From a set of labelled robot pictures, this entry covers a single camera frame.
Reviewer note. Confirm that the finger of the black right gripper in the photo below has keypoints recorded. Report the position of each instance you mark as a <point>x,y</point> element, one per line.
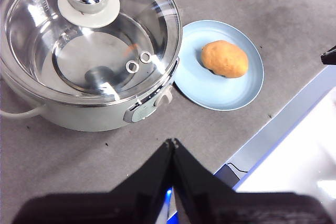
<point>329,55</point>

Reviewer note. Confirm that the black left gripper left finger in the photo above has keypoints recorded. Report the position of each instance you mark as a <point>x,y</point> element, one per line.
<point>136,197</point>

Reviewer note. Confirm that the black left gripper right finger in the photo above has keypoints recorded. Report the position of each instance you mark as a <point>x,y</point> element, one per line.
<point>210,200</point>

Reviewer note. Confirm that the brown potato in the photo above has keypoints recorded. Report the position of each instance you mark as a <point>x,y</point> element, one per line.
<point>225,58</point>

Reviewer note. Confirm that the pale green electric steamer pot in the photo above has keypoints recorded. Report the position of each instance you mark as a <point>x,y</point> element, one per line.
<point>78,119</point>

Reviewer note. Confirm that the blue round plate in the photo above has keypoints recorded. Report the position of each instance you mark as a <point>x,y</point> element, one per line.
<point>210,90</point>

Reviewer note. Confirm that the dark grey box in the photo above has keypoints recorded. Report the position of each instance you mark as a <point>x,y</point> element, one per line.
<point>227,178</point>

